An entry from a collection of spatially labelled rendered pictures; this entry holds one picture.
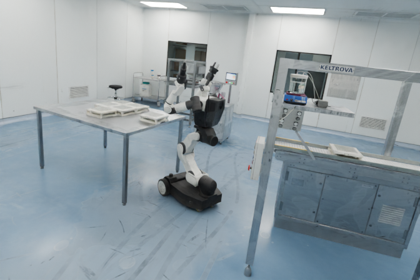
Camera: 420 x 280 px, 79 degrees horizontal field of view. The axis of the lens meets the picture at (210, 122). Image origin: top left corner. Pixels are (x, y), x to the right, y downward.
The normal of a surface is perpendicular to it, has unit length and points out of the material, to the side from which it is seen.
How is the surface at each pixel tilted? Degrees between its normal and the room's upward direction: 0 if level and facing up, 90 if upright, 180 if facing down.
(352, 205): 90
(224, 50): 90
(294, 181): 90
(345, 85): 90
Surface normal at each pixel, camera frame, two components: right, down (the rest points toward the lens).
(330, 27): -0.35, 0.19
